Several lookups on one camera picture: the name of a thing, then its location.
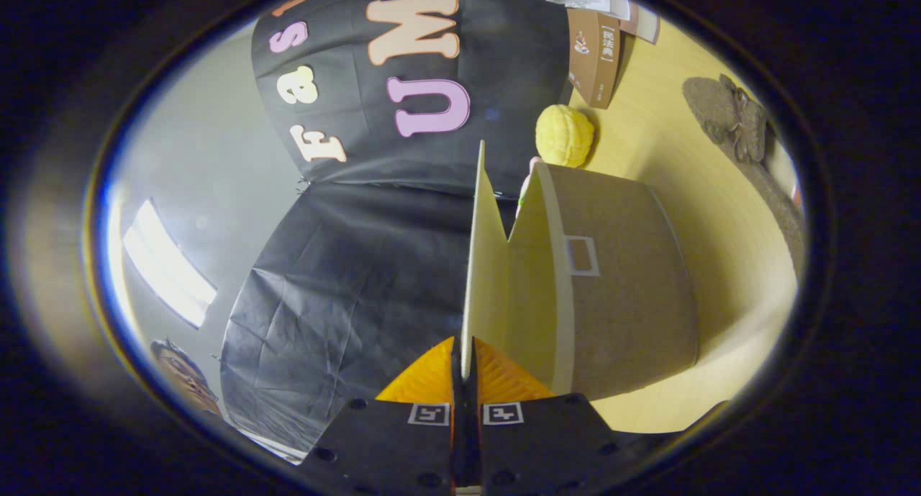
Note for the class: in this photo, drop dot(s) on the pinkish brown book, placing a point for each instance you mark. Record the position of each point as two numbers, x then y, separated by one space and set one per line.
644 24

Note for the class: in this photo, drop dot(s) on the brown cardboard storage box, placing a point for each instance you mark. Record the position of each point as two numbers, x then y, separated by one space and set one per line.
619 301

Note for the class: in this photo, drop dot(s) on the pink and green plush toy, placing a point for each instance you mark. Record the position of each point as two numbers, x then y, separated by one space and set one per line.
531 168

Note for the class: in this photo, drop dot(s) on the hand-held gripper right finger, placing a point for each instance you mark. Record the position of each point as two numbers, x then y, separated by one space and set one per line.
540 445

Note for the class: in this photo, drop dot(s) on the yellow plush toy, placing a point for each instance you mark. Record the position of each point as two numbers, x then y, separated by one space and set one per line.
565 136

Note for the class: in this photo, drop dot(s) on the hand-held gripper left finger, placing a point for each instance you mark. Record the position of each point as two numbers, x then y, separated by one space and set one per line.
388 445

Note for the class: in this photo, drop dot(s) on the brown hardcover book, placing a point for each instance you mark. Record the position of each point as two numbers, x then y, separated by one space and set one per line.
593 57

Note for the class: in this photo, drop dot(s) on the brown fuzzy shoe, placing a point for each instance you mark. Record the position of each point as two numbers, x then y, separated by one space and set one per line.
781 208
719 114

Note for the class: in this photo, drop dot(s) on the ceiling light panel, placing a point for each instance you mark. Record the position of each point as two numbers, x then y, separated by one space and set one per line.
169 265

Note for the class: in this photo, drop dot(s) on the person's head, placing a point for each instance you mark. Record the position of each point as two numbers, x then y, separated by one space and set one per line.
183 377

